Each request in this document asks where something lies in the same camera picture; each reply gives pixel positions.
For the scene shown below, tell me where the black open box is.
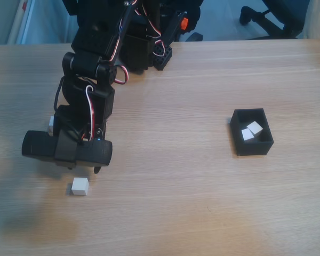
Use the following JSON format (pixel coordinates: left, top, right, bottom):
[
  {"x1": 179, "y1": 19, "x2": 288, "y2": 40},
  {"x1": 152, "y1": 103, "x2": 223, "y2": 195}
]
[{"x1": 230, "y1": 108, "x2": 275, "y2": 157}]

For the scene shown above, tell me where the black oval webcam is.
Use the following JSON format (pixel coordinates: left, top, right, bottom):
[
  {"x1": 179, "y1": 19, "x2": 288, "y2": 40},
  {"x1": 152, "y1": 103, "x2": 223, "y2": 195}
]
[{"x1": 21, "y1": 130, "x2": 113, "y2": 169}]

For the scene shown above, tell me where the white board with red mark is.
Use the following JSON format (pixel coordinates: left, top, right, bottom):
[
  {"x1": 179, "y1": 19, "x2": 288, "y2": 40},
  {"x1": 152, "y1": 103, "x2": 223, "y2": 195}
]
[{"x1": 6, "y1": 0, "x2": 70, "y2": 45}]

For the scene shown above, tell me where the black clamp with orange button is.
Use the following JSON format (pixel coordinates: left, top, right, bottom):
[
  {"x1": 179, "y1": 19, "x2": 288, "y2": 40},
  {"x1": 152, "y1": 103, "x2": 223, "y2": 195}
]
[{"x1": 162, "y1": 10, "x2": 189, "y2": 45}]

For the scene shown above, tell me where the red white servo cable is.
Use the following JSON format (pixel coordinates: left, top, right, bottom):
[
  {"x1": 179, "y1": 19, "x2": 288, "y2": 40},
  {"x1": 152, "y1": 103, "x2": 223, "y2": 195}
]
[
  {"x1": 81, "y1": 84, "x2": 97, "y2": 141},
  {"x1": 134, "y1": 7, "x2": 166, "y2": 58},
  {"x1": 106, "y1": 0, "x2": 138, "y2": 85}
]

